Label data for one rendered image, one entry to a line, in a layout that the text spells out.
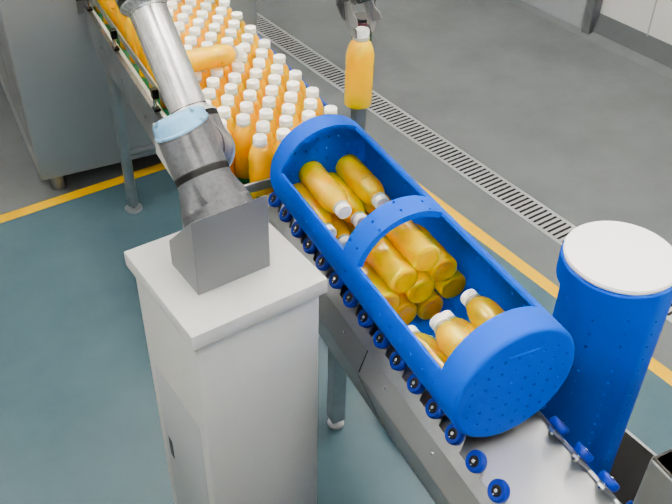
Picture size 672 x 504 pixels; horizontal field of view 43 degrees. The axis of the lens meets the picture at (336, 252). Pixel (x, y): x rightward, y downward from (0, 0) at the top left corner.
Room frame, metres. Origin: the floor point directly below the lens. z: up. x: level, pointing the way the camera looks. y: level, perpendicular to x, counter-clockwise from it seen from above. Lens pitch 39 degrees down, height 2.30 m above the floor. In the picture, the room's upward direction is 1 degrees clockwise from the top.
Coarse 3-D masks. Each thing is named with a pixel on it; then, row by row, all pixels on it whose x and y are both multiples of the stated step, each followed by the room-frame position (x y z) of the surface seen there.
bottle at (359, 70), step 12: (348, 48) 1.87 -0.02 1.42; (360, 48) 1.85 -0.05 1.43; (372, 48) 1.87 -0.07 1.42; (348, 60) 1.86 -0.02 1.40; (360, 60) 1.84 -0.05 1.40; (372, 60) 1.86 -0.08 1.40; (348, 72) 1.85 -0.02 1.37; (360, 72) 1.84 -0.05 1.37; (372, 72) 1.86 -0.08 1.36; (348, 84) 1.85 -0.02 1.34; (360, 84) 1.84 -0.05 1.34; (372, 84) 1.87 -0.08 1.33; (348, 96) 1.85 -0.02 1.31; (360, 96) 1.84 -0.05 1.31; (360, 108) 1.84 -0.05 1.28
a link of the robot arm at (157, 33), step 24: (120, 0) 1.75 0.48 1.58; (144, 0) 1.74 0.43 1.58; (144, 24) 1.72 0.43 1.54; (168, 24) 1.73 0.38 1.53; (144, 48) 1.70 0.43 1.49; (168, 48) 1.68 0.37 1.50; (168, 72) 1.65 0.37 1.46; (192, 72) 1.68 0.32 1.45; (168, 96) 1.63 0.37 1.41; (192, 96) 1.62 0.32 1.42; (216, 120) 1.60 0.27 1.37
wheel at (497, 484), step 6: (492, 480) 0.98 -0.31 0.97; (498, 480) 0.97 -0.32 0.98; (504, 480) 0.97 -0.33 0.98; (492, 486) 0.97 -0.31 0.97; (498, 486) 0.96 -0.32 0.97; (504, 486) 0.96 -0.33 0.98; (492, 492) 0.96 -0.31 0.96; (498, 492) 0.95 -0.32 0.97; (504, 492) 0.95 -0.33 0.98; (492, 498) 0.95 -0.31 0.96; (498, 498) 0.94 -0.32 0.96; (504, 498) 0.94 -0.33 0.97
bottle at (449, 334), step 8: (440, 320) 1.25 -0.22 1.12; (448, 320) 1.25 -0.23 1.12; (440, 328) 1.22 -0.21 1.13; (448, 328) 1.21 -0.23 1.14; (456, 328) 1.21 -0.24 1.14; (464, 328) 1.22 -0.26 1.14; (440, 336) 1.21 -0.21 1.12; (448, 336) 1.20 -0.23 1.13; (456, 336) 1.19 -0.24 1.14; (464, 336) 1.19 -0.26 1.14; (440, 344) 1.19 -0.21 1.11; (448, 344) 1.18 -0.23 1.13; (456, 344) 1.17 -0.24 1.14; (448, 352) 1.17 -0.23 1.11
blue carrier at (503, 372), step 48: (288, 144) 1.80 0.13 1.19; (336, 144) 1.89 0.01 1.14; (288, 192) 1.71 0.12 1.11; (336, 240) 1.50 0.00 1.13; (480, 288) 1.44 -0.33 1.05; (480, 336) 1.12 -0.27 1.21; (528, 336) 1.11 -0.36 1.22; (432, 384) 1.11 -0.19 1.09; (480, 384) 1.07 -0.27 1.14; (528, 384) 1.12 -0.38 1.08; (480, 432) 1.08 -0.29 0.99
